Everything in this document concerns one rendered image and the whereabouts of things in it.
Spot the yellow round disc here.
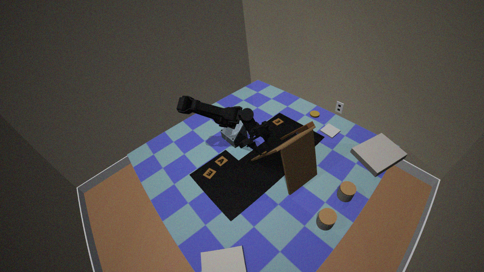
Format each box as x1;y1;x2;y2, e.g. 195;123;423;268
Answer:
310;111;320;118

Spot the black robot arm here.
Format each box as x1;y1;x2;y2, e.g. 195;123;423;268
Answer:
177;96;269;137

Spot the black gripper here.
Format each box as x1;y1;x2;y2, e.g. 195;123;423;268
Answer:
239;121;275;155

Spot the grey cylindrical container with tan lid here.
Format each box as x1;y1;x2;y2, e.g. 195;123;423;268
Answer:
337;181;356;202
316;208;337;230

